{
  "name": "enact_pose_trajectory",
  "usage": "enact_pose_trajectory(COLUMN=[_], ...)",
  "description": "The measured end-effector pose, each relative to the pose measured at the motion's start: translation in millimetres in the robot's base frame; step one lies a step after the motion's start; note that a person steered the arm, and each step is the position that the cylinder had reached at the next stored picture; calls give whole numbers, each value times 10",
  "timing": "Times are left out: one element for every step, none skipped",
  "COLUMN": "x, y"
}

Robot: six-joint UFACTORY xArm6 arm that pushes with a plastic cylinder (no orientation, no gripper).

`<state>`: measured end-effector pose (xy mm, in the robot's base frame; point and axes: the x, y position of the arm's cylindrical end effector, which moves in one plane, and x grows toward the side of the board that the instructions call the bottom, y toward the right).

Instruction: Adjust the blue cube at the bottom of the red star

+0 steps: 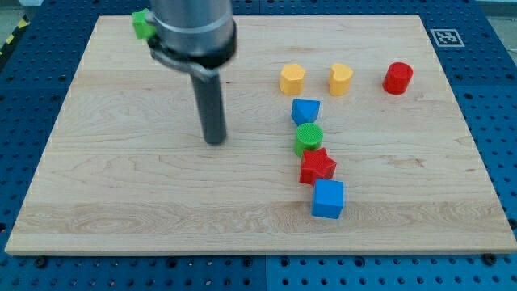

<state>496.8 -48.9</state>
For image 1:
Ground blue cube block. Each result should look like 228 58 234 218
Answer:
312 179 345 219

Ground yellow hexagon block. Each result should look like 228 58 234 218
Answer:
279 64 306 95

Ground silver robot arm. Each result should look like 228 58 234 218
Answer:
145 0 237 80

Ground yellow heart block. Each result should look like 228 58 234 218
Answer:
328 63 354 96

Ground white fiducial marker tag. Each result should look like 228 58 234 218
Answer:
431 28 464 48

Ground green block behind arm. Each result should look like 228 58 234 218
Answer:
131 8 157 39

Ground blue triangle block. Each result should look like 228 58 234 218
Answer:
291 99 320 125

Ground red cylinder block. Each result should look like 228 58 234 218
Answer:
382 61 414 95

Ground light wooden board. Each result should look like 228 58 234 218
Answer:
6 15 516 256

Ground green cylinder block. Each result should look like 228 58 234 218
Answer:
294 123 323 157

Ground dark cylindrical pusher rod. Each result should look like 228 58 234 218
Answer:
191 74 226 145

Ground red star block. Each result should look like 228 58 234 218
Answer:
299 148 337 186

